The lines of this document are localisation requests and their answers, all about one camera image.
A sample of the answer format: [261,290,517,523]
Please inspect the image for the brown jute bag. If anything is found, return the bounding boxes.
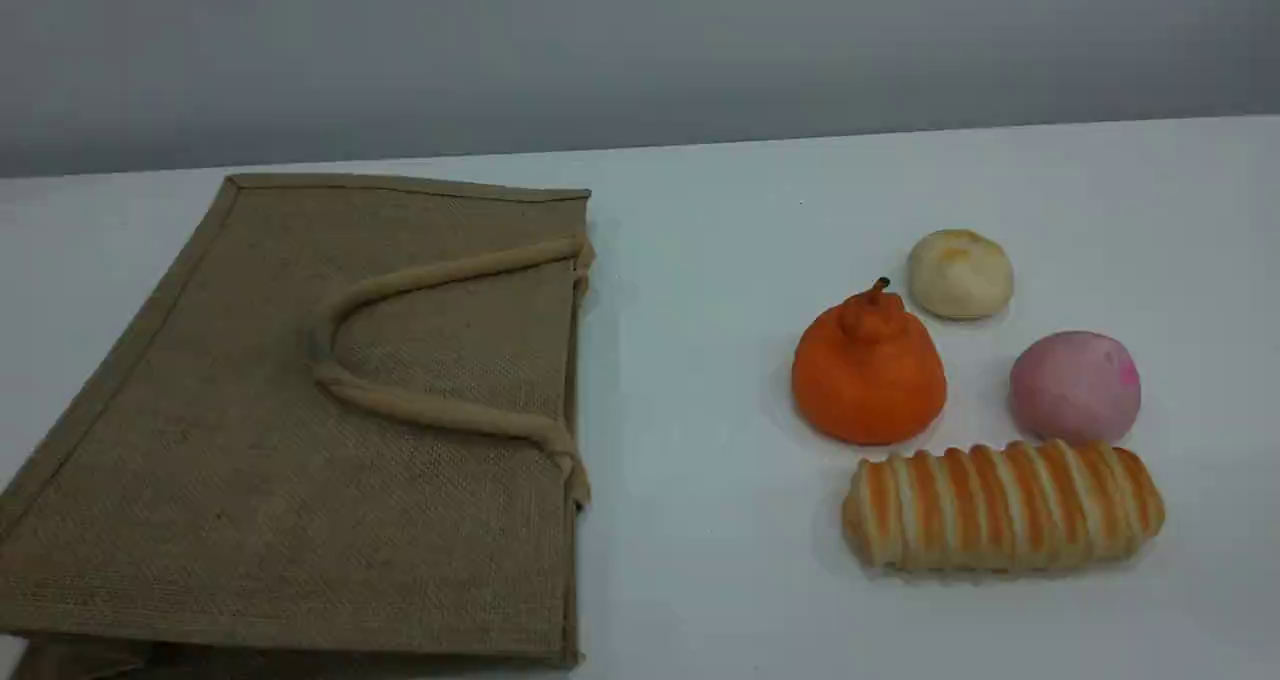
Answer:
[0,172,596,680]

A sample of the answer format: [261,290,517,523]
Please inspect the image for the pink round bun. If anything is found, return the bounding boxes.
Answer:
[1008,330,1143,448]

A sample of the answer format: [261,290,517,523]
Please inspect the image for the orange fruit with stem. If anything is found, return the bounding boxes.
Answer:
[790,277,948,448]

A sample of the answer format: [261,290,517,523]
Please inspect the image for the striped long bread roll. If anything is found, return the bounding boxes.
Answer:
[840,438,1167,574]

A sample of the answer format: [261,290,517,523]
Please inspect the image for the cream round bun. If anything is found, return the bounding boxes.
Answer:
[907,228,1015,321]

